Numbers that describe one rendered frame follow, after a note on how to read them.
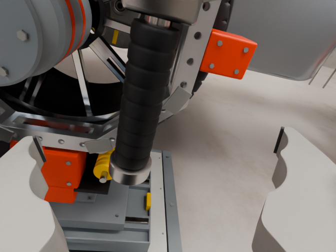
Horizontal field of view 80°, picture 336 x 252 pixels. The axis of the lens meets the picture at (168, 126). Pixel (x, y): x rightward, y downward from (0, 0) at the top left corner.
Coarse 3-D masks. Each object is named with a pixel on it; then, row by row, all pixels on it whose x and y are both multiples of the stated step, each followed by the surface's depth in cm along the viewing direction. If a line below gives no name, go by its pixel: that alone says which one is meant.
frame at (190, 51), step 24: (216, 0) 32; (192, 48) 35; (192, 72) 38; (168, 96) 40; (0, 120) 42; (24, 120) 46; (48, 120) 46; (72, 120) 48; (48, 144) 44; (72, 144) 45; (96, 144) 45
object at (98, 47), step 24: (96, 24) 45; (120, 24) 42; (96, 48) 44; (48, 72) 47; (120, 72) 48; (24, 96) 49; (48, 96) 54; (72, 96) 59; (96, 96) 61; (120, 96) 58; (96, 120) 52
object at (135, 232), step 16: (128, 192) 92; (144, 192) 94; (128, 208) 85; (144, 208) 87; (128, 224) 77; (144, 224) 79; (80, 240) 69; (96, 240) 70; (112, 240) 71; (128, 240) 72; (144, 240) 76
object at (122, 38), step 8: (96, 0) 78; (112, 16) 77; (120, 16) 77; (128, 16) 78; (136, 16) 78; (144, 16) 82; (112, 32) 84; (120, 32) 84; (120, 40) 86; (128, 40) 86
